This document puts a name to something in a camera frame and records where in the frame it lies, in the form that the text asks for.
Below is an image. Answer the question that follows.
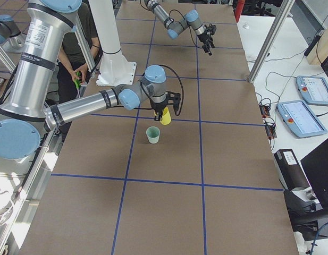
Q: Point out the black power adapter box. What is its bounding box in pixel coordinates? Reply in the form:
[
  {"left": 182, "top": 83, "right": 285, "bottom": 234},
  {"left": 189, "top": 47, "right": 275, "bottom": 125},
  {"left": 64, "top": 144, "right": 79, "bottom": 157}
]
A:
[{"left": 274, "top": 149, "right": 310, "bottom": 191}]

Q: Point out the round silver table grommet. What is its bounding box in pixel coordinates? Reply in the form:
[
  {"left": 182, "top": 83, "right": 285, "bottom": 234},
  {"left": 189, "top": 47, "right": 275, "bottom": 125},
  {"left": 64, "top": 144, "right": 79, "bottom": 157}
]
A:
[{"left": 242, "top": 22, "right": 250, "bottom": 30}]

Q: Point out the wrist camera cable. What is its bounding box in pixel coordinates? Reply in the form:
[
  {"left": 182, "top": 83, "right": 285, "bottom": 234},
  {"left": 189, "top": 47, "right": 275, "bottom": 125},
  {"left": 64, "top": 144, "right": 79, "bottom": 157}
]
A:
[
  {"left": 153, "top": 64, "right": 184, "bottom": 116},
  {"left": 169, "top": 9, "right": 204, "bottom": 49}
]

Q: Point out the green handheld object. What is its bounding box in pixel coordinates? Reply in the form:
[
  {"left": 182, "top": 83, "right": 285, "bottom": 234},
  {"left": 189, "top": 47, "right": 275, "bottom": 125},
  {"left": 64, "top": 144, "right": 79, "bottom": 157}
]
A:
[{"left": 74, "top": 71, "right": 82, "bottom": 89}]

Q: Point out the green plastic cup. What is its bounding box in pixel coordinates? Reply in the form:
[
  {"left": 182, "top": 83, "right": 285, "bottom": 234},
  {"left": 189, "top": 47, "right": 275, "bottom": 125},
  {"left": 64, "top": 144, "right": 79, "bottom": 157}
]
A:
[{"left": 146, "top": 126, "right": 161, "bottom": 144}]

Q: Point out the aluminium frame post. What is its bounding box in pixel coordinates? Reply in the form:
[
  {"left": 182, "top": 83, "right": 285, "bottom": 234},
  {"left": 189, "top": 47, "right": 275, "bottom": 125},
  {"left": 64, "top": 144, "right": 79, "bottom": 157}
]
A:
[{"left": 248, "top": 0, "right": 295, "bottom": 83}]

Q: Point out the teach pendant tablet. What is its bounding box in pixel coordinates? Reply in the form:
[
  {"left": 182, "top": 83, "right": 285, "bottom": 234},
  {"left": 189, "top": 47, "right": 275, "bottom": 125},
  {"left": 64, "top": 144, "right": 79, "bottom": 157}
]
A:
[
  {"left": 277, "top": 100, "right": 327, "bottom": 138},
  {"left": 296, "top": 76, "right": 328, "bottom": 106}
]

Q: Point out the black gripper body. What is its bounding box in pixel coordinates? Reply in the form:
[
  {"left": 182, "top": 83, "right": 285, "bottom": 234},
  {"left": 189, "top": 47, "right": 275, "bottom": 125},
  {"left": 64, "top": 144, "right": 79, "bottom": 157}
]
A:
[
  {"left": 197, "top": 23, "right": 216, "bottom": 44},
  {"left": 150, "top": 91, "right": 181, "bottom": 115}
]

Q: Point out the yellow plastic cup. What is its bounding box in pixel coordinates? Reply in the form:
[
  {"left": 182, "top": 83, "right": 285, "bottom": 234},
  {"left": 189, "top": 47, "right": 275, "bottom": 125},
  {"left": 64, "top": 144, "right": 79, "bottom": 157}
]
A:
[{"left": 160, "top": 107, "right": 171, "bottom": 125}]

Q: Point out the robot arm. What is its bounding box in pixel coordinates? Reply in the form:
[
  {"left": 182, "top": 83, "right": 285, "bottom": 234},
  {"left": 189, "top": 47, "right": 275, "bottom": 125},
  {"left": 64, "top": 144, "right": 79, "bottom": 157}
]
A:
[
  {"left": 140, "top": 1, "right": 216, "bottom": 56},
  {"left": 0, "top": 1, "right": 183, "bottom": 159}
]

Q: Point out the near teach pendant tablet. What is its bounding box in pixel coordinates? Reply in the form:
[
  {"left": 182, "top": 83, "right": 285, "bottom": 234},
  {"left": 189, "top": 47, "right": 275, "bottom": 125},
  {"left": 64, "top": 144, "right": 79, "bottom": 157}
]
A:
[{"left": 277, "top": 100, "right": 327, "bottom": 138}]

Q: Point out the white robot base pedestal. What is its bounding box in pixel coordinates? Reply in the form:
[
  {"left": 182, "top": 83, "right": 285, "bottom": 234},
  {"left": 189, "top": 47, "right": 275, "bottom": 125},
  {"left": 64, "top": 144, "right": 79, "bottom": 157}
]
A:
[{"left": 89, "top": 0, "right": 137, "bottom": 87}]

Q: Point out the seated person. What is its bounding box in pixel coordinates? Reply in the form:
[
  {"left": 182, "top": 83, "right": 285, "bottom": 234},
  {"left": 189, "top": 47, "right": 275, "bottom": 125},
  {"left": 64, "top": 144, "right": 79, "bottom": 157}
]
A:
[{"left": 56, "top": 0, "right": 100, "bottom": 139}]

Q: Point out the red cylinder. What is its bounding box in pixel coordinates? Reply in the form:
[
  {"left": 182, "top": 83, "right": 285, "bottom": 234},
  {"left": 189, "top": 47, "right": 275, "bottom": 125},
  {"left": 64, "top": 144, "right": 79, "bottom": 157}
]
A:
[{"left": 234, "top": 0, "right": 246, "bottom": 23}]

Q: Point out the computer monitor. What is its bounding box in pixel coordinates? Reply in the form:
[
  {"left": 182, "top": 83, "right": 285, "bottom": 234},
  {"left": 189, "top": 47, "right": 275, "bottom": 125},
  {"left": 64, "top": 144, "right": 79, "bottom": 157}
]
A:
[{"left": 301, "top": 138, "right": 328, "bottom": 208}]

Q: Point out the far teach pendant tablet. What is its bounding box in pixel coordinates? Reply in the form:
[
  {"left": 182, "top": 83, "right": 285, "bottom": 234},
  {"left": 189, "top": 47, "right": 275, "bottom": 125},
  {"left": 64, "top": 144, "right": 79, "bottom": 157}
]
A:
[{"left": 296, "top": 76, "right": 328, "bottom": 106}]

